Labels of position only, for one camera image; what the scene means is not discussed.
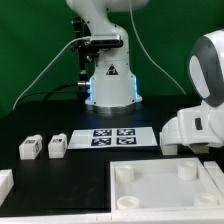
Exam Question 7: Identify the white square tabletop part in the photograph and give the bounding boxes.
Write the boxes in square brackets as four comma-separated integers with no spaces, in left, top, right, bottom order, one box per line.
[110,158,224,212]

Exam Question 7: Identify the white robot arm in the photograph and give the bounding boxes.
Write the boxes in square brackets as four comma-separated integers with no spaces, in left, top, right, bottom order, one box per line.
[66,0,224,147]

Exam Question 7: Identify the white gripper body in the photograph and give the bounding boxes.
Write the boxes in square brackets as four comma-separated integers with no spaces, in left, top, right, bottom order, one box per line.
[160,102,224,148]

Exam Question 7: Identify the white sheet with AprilTags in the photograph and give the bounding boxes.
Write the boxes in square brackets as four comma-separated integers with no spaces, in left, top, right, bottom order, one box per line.
[68,127,157,149]

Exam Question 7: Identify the white cable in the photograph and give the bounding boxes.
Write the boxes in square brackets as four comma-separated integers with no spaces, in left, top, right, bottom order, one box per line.
[12,36,92,111]

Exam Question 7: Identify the black cable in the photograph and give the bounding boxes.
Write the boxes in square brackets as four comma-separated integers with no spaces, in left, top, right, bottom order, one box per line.
[14,83,88,109]

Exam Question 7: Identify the grey camera on base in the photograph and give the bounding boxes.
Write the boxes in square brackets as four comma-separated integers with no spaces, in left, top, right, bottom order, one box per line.
[90,34,123,48]

